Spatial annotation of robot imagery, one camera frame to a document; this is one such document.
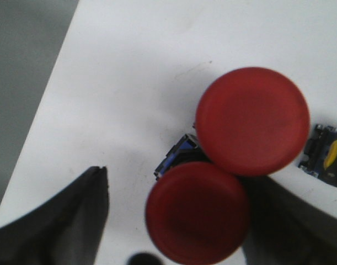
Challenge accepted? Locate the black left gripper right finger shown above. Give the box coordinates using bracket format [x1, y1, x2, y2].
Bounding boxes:
[241, 177, 337, 264]

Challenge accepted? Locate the red mushroom button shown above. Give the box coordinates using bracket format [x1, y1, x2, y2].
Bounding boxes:
[195, 67, 310, 177]
[145, 134, 249, 264]

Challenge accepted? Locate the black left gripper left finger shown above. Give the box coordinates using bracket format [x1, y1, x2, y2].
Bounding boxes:
[0, 166, 109, 264]

